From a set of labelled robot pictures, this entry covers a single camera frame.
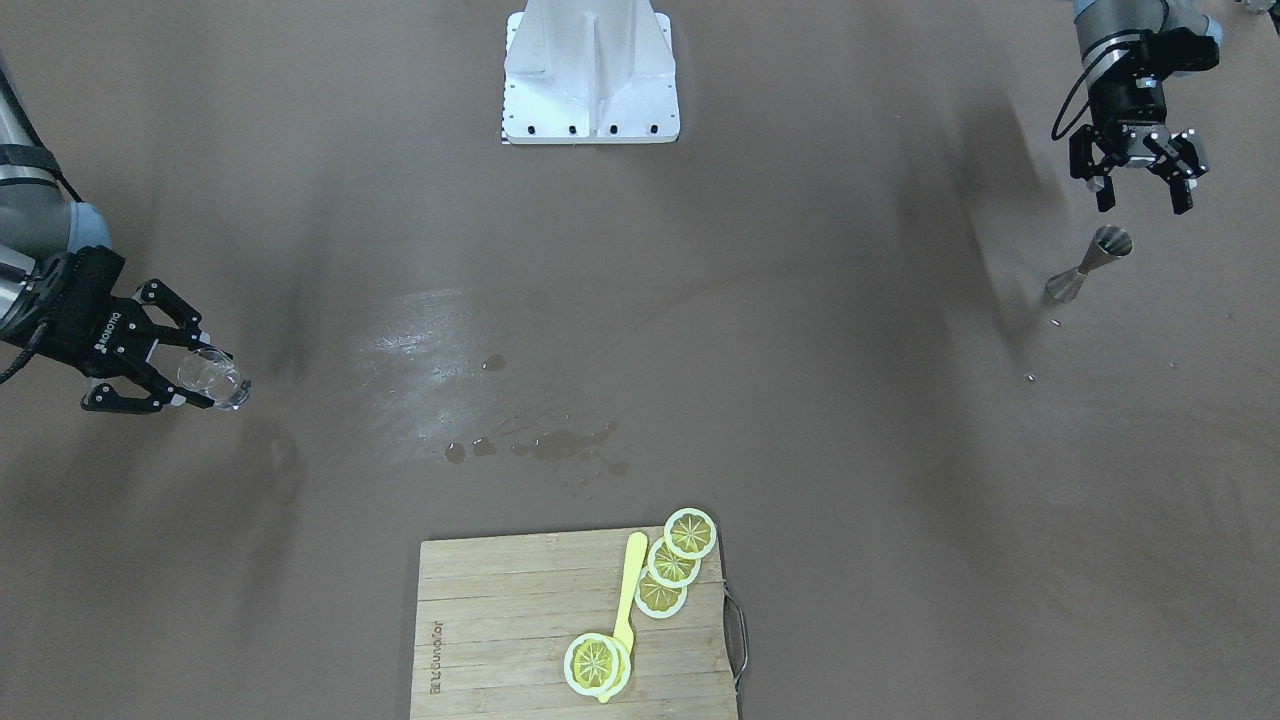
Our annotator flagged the bamboo cutting board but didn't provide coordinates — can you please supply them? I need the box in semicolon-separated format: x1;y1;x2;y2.
408;528;740;719

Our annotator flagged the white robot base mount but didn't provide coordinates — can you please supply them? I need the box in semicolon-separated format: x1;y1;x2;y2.
500;1;681;145

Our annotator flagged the steel jigger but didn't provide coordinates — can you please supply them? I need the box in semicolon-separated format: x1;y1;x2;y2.
1044;225;1134;304

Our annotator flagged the lemon slice under knife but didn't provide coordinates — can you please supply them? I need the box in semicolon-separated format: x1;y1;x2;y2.
596;637;634;703

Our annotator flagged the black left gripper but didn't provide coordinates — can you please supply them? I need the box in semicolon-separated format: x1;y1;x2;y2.
1069;29;1220;215

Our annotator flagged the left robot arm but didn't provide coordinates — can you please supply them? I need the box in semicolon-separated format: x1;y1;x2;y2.
1068;1;1222;215

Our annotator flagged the lemon slice far end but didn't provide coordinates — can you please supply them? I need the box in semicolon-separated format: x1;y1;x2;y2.
663;507;718;560

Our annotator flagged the clear glass measuring cup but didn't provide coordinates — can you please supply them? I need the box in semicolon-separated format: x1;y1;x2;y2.
177;347;252;411

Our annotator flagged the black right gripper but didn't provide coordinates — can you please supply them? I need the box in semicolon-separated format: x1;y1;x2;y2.
10;247;233;414

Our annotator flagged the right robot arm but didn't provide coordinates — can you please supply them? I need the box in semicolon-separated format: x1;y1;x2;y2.
1;76;251;415

